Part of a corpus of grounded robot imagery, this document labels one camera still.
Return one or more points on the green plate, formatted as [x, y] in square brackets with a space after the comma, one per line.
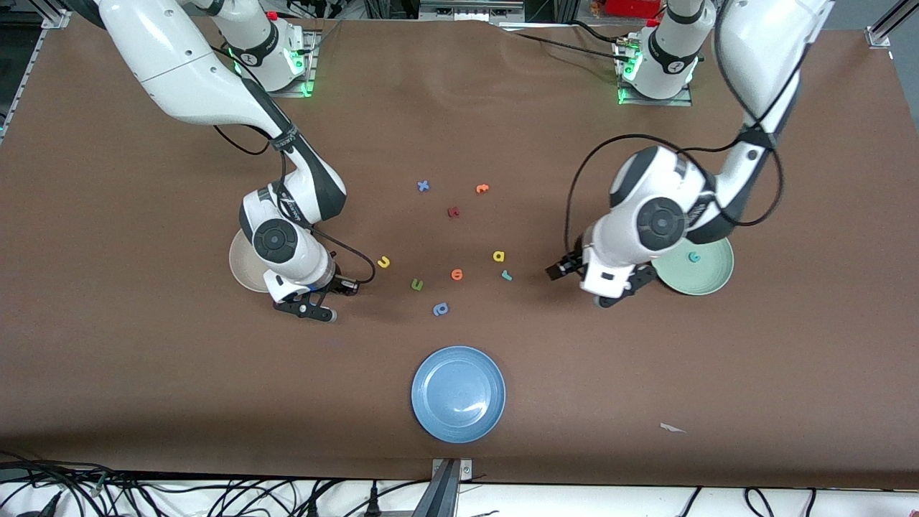
[707, 276]

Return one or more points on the blue plate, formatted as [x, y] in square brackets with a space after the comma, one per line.
[458, 394]

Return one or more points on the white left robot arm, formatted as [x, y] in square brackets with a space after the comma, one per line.
[761, 43]

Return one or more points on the black power plug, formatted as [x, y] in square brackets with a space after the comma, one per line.
[373, 499]

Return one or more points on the blue letter a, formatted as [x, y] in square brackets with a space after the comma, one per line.
[440, 309]

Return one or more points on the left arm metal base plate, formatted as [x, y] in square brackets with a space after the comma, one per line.
[657, 103]

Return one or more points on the metal table edge bracket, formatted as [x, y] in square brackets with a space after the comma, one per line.
[445, 488]

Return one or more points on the aluminium frame profile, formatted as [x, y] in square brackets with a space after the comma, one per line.
[879, 34]
[31, 61]

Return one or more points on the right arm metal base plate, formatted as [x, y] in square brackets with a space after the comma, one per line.
[309, 90]

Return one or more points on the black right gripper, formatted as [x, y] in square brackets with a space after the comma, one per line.
[334, 283]

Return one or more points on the brown table cover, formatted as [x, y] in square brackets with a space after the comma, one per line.
[574, 345]

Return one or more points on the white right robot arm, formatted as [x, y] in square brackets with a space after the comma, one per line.
[179, 64]

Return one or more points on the red box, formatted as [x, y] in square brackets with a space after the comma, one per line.
[632, 7]

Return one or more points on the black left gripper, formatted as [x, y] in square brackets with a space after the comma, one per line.
[571, 264]

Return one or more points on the grey metal frame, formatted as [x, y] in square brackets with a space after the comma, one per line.
[470, 8]

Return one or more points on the white paper scrap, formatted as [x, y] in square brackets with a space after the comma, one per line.
[671, 428]

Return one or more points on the beige brown plate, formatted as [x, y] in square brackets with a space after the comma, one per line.
[244, 269]

